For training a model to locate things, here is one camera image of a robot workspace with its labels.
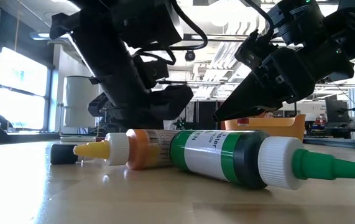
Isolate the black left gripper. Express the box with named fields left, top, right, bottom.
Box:
left=87, top=83, right=194, bottom=129

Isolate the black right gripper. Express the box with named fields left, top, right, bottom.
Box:
left=213, top=29, right=355, bottom=122

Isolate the yellow plastic bin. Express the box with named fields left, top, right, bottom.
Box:
left=224, top=113, right=307, bottom=142

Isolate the large yellow-capped food coloring bottle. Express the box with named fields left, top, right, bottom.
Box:
left=73, top=128, right=178, bottom=170

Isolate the large green food coloring bottle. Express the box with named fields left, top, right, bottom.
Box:
left=168, top=129, right=355, bottom=190

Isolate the small dark teal dropper bottle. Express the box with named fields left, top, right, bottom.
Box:
left=50, top=143, right=79, bottom=166

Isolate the long overhead light bar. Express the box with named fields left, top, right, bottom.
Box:
left=29, top=30, right=287, bottom=44

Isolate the black computer monitor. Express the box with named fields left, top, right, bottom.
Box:
left=325, top=95, right=351, bottom=124

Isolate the white cylindrical container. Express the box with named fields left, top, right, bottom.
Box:
left=59, top=75, right=101, bottom=143

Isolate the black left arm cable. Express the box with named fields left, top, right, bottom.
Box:
left=132, top=0, right=209, bottom=67

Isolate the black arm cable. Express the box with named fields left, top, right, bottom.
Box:
left=132, top=0, right=209, bottom=67
left=240, top=0, right=275, bottom=37

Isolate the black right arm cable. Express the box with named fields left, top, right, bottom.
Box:
left=240, top=0, right=275, bottom=37

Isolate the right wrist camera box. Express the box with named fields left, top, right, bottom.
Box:
left=270, top=0, right=326, bottom=46

